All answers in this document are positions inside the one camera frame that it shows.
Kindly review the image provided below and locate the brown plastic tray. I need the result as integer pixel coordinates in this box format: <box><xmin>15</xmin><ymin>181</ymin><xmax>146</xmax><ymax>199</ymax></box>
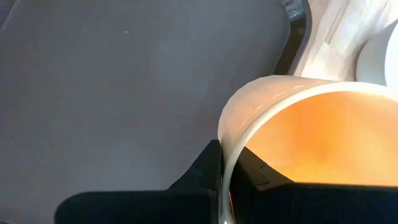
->
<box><xmin>0</xmin><ymin>0</ymin><xmax>312</xmax><ymax>224</ymax></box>

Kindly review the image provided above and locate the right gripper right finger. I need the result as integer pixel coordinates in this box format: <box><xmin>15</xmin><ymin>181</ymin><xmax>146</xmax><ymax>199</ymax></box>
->
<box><xmin>230</xmin><ymin>146</ymin><xmax>295</xmax><ymax>224</ymax></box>

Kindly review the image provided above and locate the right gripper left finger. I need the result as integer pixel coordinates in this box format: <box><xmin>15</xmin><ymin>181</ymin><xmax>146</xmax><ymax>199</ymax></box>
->
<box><xmin>167</xmin><ymin>139</ymin><xmax>222</xmax><ymax>191</ymax></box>

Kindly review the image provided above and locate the orange mug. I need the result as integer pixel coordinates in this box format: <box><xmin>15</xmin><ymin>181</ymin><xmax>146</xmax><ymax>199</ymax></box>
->
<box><xmin>217</xmin><ymin>74</ymin><xmax>398</xmax><ymax>224</ymax></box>

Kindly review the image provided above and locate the light grey bowl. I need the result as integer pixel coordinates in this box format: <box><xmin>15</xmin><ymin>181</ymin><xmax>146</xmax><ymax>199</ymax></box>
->
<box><xmin>355</xmin><ymin>19</ymin><xmax>398</xmax><ymax>88</ymax></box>

